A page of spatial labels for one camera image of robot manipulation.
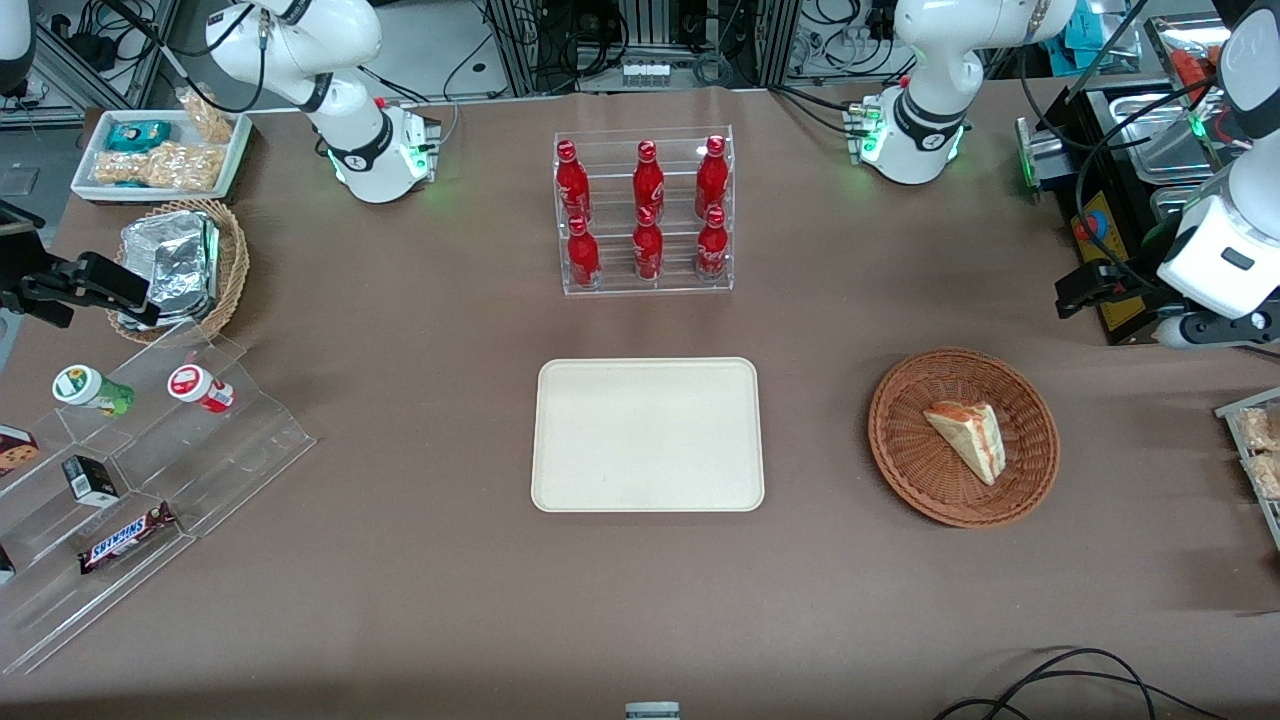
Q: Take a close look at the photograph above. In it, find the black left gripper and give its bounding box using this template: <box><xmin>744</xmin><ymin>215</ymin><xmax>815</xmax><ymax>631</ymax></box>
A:
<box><xmin>1054</xmin><ymin>261</ymin><xmax>1171</xmax><ymax>321</ymax></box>

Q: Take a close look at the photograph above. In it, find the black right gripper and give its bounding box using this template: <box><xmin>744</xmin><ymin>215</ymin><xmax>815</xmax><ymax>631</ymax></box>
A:
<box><xmin>0</xmin><ymin>232</ymin><xmax>162</xmax><ymax>330</ymax></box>

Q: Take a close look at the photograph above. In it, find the triangle sandwich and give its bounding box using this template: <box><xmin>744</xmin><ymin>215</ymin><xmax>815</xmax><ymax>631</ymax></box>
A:
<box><xmin>923</xmin><ymin>401</ymin><xmax>1004</xmax><ymax>487</ymax></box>

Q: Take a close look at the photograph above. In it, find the tan wicker basket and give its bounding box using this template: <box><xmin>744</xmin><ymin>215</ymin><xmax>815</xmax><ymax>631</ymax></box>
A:
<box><xmin>105</xmin><ymin>198</ymin><xmax>251</xmax><ymax>346</ymax></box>

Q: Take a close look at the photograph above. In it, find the white rectangular snack tray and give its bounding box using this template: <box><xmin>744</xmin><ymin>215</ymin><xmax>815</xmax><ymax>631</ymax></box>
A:
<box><xmin>70</xmin><ymin>108</ymin><xmax>253</xmax><ymax>204</ymax></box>

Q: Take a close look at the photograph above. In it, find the brown wicker basket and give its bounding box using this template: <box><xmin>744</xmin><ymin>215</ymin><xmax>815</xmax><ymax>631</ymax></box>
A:
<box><xmin>868</xmin><ymin>347</ymin><xmax>1061</xmax><ymax>529</ymax></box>

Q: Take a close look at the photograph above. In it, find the cream plastic tray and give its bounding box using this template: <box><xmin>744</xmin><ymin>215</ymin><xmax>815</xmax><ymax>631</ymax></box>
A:
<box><xmin>530</xmin><ymin>357</ymin><xmax>766</xmax><ymax>514</ymax></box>

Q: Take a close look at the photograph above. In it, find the red emergency stop button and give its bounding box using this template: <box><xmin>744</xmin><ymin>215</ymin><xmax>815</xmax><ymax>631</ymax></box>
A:
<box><xmin>1074</xmin><ymin>195</ymin><xmax>1113</xmax><ymax>243</ymax></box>

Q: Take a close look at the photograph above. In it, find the silver foil pack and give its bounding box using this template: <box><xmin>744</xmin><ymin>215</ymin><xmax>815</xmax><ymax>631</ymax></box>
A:
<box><xmin>120</xmin><ymin>211</ymin><xmax>221</xmax><ymax>299</ymax></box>
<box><xmin>112</xmin><ymin>284</ymin><xmax>220</xmax><ymax>337</ymax></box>

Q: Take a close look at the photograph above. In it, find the green lidded drink cup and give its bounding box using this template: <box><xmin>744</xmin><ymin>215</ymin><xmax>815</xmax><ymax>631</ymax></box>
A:
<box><xmin>52</xmin><ymin>365</ymin><xmax>136</xmax><ymax>418</ymax></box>

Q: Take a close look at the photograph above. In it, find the red lidded drink cup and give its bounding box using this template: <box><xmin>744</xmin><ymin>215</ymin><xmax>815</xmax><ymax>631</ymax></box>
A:
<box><xmin>167</xmin><ymin>364</ymin><xmax>236</xmax><ymax>414</ymax></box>

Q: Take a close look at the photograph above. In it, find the large clear peanut bag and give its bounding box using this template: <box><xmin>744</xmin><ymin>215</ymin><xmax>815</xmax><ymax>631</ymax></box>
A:
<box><xmin>93</xmin><ymin>142</ymin><xmax>223</xmax><ymax>193</ymax></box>

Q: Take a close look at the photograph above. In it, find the teal snack packet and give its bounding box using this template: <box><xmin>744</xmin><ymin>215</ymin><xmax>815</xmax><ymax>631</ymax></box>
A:
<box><xmin>105</xmin><ymin>120</ymin><xmax>173</xmax><ymax>154</ymax></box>

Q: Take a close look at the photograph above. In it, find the stainless steel pan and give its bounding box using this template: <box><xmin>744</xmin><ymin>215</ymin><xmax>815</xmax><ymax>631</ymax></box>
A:
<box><xmin>1105</xmin><ymin>90</ymin><xmax>1237</xmax><ymax>187</ymax></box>

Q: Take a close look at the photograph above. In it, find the small black box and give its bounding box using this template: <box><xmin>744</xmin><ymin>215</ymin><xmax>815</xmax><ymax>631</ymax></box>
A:
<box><xmin>62</xmin><ymin>455</ymin><xmax>121</xmax><ymax>508</ymax></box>

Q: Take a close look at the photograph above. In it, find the brown cookie box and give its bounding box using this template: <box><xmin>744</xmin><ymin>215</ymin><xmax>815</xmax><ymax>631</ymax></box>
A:
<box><xmin>0</xmin><ymin>425</ymin><xmax>41</xmax><ymax>479</ymax></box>

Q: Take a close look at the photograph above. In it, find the clear acrylic stepped stand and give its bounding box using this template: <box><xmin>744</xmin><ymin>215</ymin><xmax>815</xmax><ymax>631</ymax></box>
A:
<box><xmin>0</xmin><ymin>322</ymin><xmax>318</xmax><ymax>676</ymax></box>

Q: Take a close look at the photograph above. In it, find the small clear peanut bag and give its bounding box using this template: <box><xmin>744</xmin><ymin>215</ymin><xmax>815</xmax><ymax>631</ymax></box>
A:
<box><xmin>177</xmin><ymin>88</ymin><xmax>237</xmax><ymax>145</ymax></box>

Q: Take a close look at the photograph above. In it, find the teal paper packet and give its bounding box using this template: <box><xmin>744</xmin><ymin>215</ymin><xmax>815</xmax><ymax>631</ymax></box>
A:
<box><xmin>1063</xmin><ymin>0</ymin><xmax>1137</xmax><ymax>73</ymax></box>

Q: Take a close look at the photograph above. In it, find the snickers chocolate bar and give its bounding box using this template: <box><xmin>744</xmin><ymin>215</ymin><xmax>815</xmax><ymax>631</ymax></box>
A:
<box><xmin>78</xmin><ymin>502</ymin><xmax>178</xmax><ymax>576</ymax></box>

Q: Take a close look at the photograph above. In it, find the red cola bottle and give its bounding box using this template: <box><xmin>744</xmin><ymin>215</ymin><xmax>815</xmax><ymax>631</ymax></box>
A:
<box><xmin>633</xmin><ymin>206</ymin><xmax>664</xmax><ymax>283</ymax></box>
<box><xmin>567</xmin><ymin>216</ymin><xmax>602</xmax><ymax>291</ymax></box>
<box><xmin>696</xmin><ymin>205</ymin><xmax>730</xmax><ymax>283</ymax></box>
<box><xmin>555</xmin><ymin>140</ymin><xmax>593</xmax><ymax>224</ymax></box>
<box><xmin>695</xmin><ymin>135</ymin><xmax>729</xmax><ymax>219</ymax></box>
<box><xmin>632</xmin><ymin>140</ymin><xmax>666</xmax><ymax>216</ymax></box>

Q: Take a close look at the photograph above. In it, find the clear acrylic bottle rack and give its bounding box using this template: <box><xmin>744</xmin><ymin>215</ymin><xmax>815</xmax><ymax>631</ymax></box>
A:
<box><xmin>553</xmin><ymin>125</ymin><xmax>736</xmax><ymax>297</ymax></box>

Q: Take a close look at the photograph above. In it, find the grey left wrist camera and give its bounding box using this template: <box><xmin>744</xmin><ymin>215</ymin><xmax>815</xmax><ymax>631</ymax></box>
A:
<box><xmin>1158</xmin><ymin>311</ymin><xmax>1280</xmax><ymax>352</ymax></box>

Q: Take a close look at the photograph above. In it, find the metal bracket with green edge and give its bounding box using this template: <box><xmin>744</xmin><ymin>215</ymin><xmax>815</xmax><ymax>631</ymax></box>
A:
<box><xmin>1015</xmin><ymin>117</ymin><xmax>1077</xmax><ymax>203</ymax></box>

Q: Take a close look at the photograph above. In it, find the black floor cable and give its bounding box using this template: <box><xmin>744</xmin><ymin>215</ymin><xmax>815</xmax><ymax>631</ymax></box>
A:
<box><xmin>933</xmin><ymin>648</ymin><xmax>1233</xmax><ymax>720</ymax></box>

